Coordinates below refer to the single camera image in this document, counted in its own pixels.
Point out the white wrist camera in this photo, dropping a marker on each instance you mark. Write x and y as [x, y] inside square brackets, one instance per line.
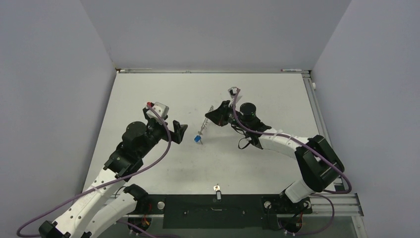
[154, 109]
[235, 94]

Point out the silver perforated ring disc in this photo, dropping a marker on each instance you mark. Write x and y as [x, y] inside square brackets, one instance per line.
[205, 122]

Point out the red white marker pen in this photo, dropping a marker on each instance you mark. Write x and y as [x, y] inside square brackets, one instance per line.
[291, 70]

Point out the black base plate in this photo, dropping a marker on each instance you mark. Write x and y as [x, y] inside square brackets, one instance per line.
[232, 211]

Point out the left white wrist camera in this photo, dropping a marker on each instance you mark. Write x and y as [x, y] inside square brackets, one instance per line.
[154, 109]

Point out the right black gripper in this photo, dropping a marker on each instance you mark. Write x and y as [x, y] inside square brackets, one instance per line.
[219, 116]

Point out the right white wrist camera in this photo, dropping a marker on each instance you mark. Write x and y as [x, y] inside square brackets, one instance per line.
[235, 94]

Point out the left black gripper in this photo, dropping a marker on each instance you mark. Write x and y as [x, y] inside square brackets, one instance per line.
[179, 129]

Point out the blue headed key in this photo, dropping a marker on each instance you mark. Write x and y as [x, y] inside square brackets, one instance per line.
[198, 139]

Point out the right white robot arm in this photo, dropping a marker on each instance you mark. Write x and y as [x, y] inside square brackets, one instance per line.
[318, 163]

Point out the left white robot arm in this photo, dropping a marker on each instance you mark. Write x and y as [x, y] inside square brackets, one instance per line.
[125, 162]

